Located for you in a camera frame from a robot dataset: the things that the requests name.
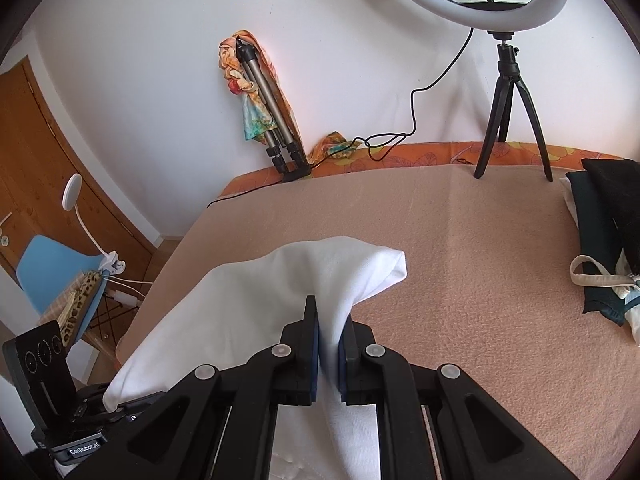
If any white desk lamp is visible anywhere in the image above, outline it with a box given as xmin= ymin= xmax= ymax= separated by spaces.
xmin=61 ymin=173 xmax=126 ymax=273

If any orange floral bedsheet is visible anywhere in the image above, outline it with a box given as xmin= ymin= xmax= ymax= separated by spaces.
xmin=220 ymin=140 xmax=608 ymax=198

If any folded silver tripod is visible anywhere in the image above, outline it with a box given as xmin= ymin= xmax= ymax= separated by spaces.
xmin=235 ymin=37 xmax=312 ymax=181

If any wooden door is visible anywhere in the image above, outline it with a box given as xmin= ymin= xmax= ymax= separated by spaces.
xmin=0 ymin=55 xmax=168 ymax=286

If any colourful floral scarf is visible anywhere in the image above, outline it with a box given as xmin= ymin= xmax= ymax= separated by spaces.
xmin=217 ymin=31 xmax=301 ymax=148

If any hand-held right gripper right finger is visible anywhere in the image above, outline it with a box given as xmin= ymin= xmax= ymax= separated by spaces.
xmin=338 ymin=316 xmax=581 ymax=480

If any white charger cable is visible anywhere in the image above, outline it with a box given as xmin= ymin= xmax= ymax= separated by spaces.
xmin=107 ymin=272 xmax=153 ymax=308

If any small colourful floral cloth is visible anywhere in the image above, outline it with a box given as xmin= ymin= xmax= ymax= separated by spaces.
xmin=309 ymin=131 xmax=363 ymax=165

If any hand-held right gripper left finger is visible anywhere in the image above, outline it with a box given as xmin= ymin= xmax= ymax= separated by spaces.
xmin=57 ymin=295 xmax=321 ymax=480

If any blue chair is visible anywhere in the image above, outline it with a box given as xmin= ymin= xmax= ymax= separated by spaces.
xmin=15 ymin=235 xmax=136 ymax=346

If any black power cable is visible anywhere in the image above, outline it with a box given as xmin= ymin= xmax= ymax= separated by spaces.
xmin=206 ymin=26 xmax=475 ymax=209

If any white t-shirt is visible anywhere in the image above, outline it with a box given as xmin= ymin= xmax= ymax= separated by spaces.
xmin=55 ymin=235 xmax=408 ymax=480

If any beige tote bag strap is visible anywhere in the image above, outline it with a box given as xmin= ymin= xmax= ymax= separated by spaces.
xmin=570 ymin=254 xmax=640 ymax=346

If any black tripod stand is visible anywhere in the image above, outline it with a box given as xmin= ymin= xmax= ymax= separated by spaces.
xmin=472 ymin=30 xmax=555 ymax=183

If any white folded cloth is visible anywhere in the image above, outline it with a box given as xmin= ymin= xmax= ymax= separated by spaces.
xmin=559 ymin=176 xmax=583 ymax=231

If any black folded cloth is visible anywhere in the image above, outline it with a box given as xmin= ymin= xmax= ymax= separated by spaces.
xmin=582 ymin=158 xmax=640 ymax=261

